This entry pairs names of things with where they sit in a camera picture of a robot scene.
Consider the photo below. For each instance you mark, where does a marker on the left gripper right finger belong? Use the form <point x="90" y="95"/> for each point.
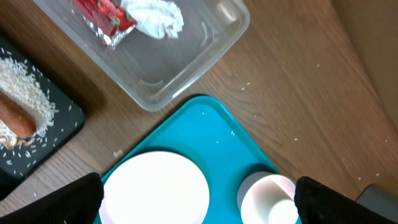
<point x="319" y="204"/>

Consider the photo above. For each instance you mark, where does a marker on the teal plastic tray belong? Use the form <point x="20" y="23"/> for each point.
<point x="205" y="132"/>

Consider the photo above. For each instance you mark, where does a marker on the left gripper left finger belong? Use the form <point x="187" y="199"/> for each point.
<point x="77" y="202"/>

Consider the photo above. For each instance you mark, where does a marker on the large pink plate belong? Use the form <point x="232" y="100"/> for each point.
<point x="155" y="187"/>

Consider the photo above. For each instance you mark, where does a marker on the red snack wrapper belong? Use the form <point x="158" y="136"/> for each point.
<point x="106" y="19"/>

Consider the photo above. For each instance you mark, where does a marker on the grey dishwasher rack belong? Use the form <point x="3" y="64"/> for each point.
<point x="380" y="201"/>

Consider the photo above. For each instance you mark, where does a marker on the orange carrot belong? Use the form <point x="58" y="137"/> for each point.
<point x="16" y="118"/>

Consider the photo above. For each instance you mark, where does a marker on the rice and food scraps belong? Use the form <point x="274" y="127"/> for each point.
<point x="20" y="83"/>

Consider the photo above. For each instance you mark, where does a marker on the clear plastic bin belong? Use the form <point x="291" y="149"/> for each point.
<point x="153" y="72"/>

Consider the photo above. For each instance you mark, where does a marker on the white paper cup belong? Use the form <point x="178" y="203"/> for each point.
<point x="283" y="209"/>

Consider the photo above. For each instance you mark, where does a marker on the black waste tray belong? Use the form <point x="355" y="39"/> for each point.
<point x="68" y="123"/>

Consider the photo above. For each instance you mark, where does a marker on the white tissue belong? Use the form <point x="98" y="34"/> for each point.
<point x="155" y="18"/>

